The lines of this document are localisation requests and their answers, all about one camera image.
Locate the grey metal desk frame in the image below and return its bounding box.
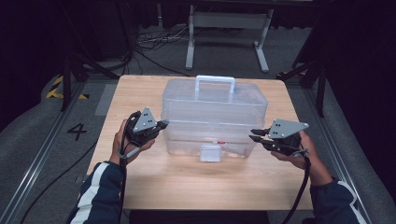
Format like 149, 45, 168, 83
185, 4, 275, 74

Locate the clear plastic storage box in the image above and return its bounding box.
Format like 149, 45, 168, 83
161, 74, 269, 163

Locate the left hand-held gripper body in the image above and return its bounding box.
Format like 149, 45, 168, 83
124, 106, 163, 147

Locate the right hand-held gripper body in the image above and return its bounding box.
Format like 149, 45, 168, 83
268, 119, 310, 157

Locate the person's right hand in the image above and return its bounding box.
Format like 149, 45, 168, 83
271, 131, 325, 181

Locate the black floor cable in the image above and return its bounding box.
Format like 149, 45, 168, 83
20, 139, 99, 224

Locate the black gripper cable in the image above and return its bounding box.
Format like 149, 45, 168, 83
117, 111, 141, 224
281, 154, 312, 224

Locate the bundle of floor cables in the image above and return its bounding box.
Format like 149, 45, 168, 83
134, 26, 191, 77

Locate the person's left hand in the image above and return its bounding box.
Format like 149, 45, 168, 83
109, 120, 156, 166

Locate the aluminium floor rail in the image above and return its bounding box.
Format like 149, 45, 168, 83
0, 80, 88, 224
303, 87, 375, 224

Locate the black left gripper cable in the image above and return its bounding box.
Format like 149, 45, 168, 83
117, 111, 141, 224

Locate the yellow and black floor tape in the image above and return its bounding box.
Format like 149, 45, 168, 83
46, 75, 90, 101

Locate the black metal stand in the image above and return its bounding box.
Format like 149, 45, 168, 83
60, 46, 120, 113
276, 59, 328, 119

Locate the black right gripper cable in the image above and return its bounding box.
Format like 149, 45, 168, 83
281, 154, 312, 224

